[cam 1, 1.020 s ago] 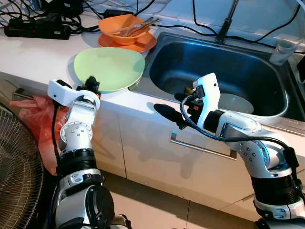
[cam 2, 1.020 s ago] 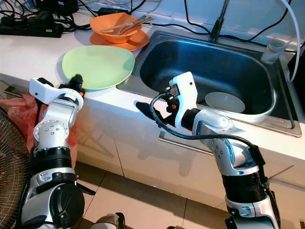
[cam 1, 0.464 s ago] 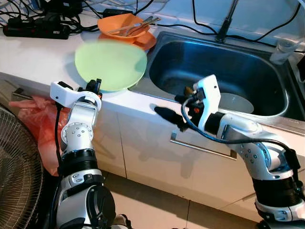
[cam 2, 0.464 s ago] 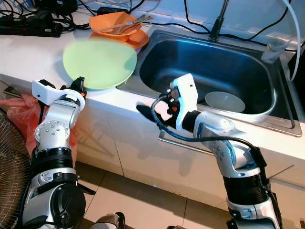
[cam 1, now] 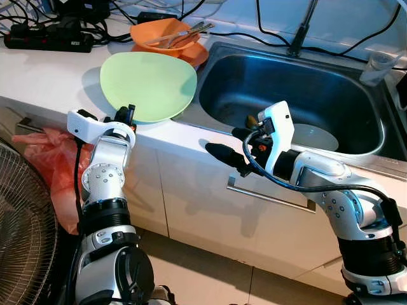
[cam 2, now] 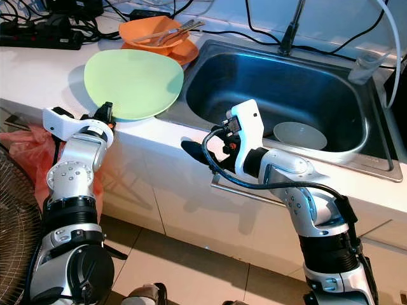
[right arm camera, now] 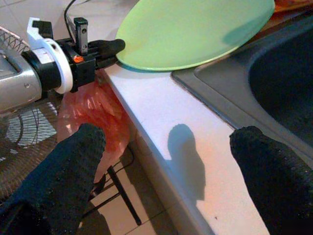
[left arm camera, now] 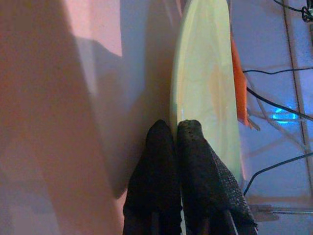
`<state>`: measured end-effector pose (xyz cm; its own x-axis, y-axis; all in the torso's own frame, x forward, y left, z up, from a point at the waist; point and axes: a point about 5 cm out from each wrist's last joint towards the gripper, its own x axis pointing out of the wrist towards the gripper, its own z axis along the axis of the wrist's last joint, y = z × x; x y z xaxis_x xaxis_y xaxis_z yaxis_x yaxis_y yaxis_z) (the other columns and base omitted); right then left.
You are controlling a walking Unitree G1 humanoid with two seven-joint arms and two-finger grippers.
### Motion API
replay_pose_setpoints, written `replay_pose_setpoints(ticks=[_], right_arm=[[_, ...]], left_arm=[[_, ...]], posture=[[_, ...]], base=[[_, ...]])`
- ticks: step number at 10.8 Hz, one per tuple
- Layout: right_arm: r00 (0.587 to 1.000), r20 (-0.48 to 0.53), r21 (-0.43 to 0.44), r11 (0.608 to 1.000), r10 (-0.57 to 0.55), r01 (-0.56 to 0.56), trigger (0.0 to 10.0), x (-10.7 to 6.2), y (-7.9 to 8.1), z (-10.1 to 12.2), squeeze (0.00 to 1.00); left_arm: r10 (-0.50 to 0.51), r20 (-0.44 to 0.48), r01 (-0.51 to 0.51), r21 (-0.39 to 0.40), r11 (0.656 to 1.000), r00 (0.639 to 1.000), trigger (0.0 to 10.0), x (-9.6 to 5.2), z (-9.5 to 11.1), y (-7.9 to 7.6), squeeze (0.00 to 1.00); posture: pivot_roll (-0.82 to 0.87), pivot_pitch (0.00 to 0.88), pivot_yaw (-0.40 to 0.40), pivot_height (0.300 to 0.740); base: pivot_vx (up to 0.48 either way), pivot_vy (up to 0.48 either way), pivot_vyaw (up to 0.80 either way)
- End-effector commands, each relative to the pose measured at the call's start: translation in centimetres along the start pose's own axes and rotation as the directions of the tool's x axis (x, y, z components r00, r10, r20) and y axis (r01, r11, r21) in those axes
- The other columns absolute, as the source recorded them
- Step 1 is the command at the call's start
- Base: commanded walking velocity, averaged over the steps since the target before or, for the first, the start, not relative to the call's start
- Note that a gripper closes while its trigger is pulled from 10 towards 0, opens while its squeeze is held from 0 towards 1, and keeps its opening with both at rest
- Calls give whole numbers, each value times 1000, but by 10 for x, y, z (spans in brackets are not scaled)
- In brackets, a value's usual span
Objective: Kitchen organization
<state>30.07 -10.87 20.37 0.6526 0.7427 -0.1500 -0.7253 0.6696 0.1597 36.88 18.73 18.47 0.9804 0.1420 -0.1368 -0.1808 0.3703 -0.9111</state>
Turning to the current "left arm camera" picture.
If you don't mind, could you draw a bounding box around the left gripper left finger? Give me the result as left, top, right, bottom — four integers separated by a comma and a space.
123, 119, 183, 235

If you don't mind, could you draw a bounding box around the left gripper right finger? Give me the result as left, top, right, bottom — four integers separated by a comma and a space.
176, 119, 259, 235

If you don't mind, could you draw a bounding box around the wooden chopstick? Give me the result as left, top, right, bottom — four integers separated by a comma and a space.
246, 114, 261, 131

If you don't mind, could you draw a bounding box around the black power cable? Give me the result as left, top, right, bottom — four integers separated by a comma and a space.
244, 151, 313, 196
243, 68, 313, 74
246, 87, 313, 121

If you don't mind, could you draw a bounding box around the orange plastic plate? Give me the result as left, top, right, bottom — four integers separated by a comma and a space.
231, 39, 255, 129

